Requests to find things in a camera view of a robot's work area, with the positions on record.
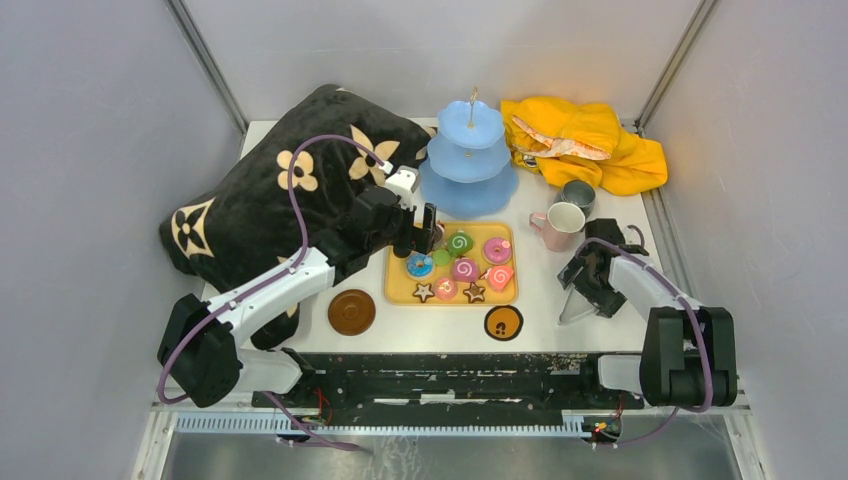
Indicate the grey mug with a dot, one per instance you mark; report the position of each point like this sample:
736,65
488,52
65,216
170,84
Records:
578,193

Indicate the yellow garment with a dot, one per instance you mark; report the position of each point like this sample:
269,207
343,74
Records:
563,141

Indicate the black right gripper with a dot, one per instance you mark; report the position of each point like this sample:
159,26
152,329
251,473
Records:
607,301

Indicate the salmon swirl cake slice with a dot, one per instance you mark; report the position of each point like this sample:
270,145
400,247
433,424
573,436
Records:
499,277

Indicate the pink mug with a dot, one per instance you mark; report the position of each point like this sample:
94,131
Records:
558,226

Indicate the yellow serving tray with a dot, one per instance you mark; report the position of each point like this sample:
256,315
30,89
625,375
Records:
399,287

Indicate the pink round candy cake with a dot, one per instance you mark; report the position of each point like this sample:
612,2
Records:
445,289

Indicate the blue three-tier cake stand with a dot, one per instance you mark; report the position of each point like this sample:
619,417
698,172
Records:
468,173

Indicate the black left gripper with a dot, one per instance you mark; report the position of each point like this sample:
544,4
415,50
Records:
415,238

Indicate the chocolate swirl roll cake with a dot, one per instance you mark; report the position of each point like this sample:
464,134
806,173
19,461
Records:
439,234

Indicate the black floral plush pillow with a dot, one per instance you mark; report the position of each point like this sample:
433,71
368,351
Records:
318,150

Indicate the metal serving tongs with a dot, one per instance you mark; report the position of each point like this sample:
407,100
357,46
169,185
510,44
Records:
576,307

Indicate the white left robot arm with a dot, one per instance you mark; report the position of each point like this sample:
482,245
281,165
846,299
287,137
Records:
205,349

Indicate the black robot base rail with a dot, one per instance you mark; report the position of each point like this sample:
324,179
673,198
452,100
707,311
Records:
453,390

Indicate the star cookie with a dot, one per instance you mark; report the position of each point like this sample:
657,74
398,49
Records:
423,292
474,293

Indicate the brown round coaster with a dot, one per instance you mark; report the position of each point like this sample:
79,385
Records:
351,312

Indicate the yellow black round coaster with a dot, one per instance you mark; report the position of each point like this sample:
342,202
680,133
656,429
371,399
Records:
503,323

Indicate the green macaron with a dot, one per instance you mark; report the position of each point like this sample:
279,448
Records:
441,258

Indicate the blue frosted donut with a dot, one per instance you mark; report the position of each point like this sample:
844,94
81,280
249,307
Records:
419,267

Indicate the pink swirl roll cake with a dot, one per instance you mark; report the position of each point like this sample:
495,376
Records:
465,269

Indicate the green swirl roll cake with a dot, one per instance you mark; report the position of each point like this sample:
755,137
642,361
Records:
459,244

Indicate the pink frosted donut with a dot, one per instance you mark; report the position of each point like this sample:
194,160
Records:
497,250

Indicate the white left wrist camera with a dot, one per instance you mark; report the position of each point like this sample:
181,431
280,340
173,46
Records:
404,182

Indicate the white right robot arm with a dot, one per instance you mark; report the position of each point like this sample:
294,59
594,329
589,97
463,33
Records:
688,356

